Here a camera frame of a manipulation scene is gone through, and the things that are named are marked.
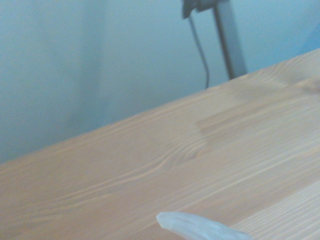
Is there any clear sanitizer pump bottle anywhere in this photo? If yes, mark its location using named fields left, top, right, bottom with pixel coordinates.
left=156, top=211, right=254, bottom=240

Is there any grey hanging camera cable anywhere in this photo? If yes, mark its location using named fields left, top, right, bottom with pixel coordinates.
left=187, top=16, right=210, bottom=90

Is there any grey camera stand pole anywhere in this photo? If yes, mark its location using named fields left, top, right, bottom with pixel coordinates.
left=212, top=0, right=249, bottom=81

